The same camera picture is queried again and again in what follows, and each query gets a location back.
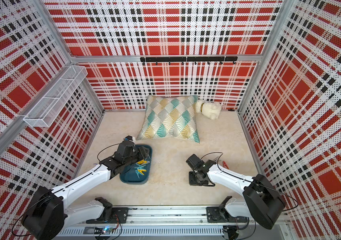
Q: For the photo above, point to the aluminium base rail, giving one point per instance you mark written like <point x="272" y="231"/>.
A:
<point x="177" y="222"/>

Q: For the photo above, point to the white wire mesh shelf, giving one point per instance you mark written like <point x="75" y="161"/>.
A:
<point x="46" y="110"/>

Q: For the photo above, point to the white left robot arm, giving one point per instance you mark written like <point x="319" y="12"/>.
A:
<point x="52" y="210"/>

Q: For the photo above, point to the black wall hook rail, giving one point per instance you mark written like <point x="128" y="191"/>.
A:
<point x="157" y="60"/>

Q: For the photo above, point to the dark teal storage box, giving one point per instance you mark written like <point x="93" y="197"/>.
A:
<point x="129" y="176"/>

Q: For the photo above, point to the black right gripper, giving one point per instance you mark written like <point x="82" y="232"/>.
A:
<point x="192" y="182"/>

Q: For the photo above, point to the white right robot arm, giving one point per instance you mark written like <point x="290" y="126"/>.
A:
<point x="263" y="202"/>

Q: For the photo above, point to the white plush teddy bear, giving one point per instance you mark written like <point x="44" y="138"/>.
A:
<point x="210" y="110"/>

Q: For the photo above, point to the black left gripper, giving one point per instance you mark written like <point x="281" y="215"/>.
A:
<point x="142" y="153"/>

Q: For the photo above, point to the green circuit board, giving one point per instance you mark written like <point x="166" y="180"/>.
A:
<point x="104" y="230"/>

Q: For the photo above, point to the red clothespin far right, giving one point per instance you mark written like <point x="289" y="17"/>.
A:
<point x="225" y="165"/>

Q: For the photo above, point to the teal clothespin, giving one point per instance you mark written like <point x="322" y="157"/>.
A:
<point x="139" y="166"/>
<point x="138" y="174"/>

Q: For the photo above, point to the patterned teal gold pillow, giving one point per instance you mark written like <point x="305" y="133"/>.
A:
<point x="170" y="117"/>

